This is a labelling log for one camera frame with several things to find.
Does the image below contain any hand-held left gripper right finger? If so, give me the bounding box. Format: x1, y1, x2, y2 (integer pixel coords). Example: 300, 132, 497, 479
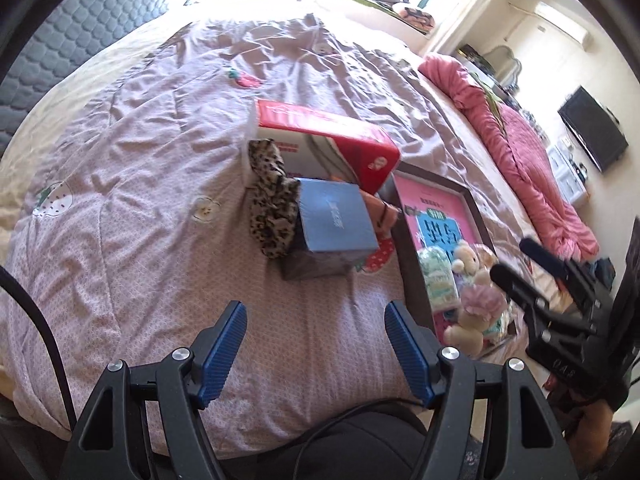
384, 300, 581, 480

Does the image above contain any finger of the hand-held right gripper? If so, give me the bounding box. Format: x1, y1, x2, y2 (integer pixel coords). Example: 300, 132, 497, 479
489, 264, 598, 341
519, 237, 608, 311

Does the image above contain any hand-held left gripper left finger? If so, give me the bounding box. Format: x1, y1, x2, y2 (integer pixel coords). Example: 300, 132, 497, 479
60, 300, 249, 480

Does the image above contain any cream plush lamb toy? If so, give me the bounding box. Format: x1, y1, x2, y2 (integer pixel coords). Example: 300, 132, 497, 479
452, 240, 498, 286

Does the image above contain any cream plush toy pink ruffle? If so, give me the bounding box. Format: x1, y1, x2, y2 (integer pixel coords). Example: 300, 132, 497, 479
445, 285, 508, 358

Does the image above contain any green patterned tissue packet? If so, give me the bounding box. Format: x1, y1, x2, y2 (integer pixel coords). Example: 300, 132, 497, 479
417, 249, 461, 311

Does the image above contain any brown cardboard tray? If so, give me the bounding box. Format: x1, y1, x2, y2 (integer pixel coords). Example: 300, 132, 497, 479
387, 161, 521, 356

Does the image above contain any person's right hand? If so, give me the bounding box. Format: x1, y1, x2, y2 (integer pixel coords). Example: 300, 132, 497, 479
545, 375, 618, 466

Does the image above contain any white dresser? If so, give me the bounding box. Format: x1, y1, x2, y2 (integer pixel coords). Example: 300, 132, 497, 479
547, 142, 591, 206

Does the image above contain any person's black trouser leg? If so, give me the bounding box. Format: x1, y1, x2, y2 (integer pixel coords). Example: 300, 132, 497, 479
295, 400, 431, 480

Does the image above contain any pink quilt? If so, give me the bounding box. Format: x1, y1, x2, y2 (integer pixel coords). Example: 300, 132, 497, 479
417, 52, 601, 263

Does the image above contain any pink book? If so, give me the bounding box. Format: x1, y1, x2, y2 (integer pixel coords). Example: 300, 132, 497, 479
397, 172, 493, 341

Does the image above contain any black television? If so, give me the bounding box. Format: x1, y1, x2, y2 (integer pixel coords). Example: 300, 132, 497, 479
557, 86, 630, 173

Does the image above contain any dark blue box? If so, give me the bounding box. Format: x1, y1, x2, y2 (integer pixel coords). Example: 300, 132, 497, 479
280, 177, 381, 281

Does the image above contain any leopard print scrunchie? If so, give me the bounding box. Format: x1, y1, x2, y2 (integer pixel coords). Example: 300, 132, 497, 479
247, 138, 303, 260

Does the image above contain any green cloth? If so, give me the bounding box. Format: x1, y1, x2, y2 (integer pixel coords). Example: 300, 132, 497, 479
467, 70, 506, 126

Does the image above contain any vanity mirror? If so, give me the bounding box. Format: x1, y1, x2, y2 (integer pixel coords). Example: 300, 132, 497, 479
482, 45, 523, 88

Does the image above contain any white air conditioner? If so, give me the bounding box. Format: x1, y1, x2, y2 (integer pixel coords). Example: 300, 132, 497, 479
532, 2, 593, 51

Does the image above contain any red tissue box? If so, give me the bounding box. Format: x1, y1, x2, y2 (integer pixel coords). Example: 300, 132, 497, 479
241, 99, 401, 196

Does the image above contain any cream curtain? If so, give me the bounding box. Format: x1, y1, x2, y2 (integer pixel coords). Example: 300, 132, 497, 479
420, 0, 511, 58

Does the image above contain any patterned blanket on windowsill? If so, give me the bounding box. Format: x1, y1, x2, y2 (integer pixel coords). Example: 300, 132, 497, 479
345, 0, 436, 33

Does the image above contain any grey quilted headboard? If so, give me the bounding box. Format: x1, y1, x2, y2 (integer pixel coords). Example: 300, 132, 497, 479
0, 0, 181, 161

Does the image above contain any black cable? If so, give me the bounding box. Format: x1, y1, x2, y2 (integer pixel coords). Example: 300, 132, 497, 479
0, 264, 78, 428

